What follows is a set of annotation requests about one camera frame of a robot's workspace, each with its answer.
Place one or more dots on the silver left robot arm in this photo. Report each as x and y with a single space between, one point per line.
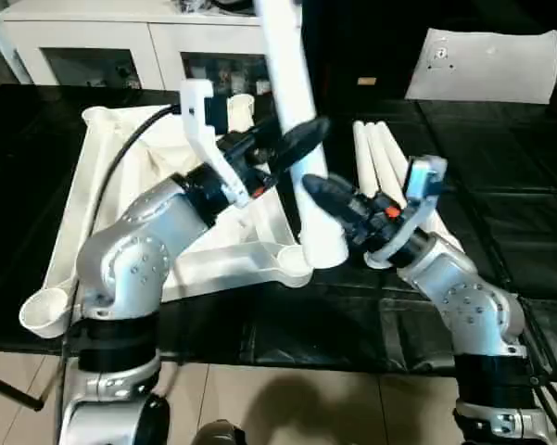
130 250

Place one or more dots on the black work mat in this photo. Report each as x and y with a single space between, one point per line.
491 185

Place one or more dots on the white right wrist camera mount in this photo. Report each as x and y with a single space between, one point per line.
421 181

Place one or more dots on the small white cup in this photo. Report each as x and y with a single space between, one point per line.
263 87

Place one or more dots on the small tan label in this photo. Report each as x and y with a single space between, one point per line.
367 81

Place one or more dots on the black tall cabinet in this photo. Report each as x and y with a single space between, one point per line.
352 41

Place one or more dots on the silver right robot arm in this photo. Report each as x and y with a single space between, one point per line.
472 301

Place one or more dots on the black tripod leg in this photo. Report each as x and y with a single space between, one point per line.
14 391

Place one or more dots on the white glass-door cabinet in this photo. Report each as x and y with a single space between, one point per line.
97 41

